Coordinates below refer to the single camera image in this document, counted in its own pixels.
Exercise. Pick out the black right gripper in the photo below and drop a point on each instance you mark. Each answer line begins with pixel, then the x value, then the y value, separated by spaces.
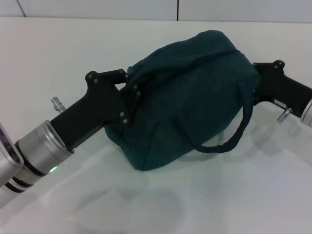
pixel 282 87

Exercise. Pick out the dark teal insulated lunch bag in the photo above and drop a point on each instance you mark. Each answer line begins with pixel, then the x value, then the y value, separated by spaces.
pixel 185 102

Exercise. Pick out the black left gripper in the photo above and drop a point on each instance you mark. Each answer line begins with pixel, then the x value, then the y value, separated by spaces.
pixel 92 109

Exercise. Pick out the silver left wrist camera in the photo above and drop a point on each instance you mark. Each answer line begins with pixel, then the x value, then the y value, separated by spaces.
pixel 8 158

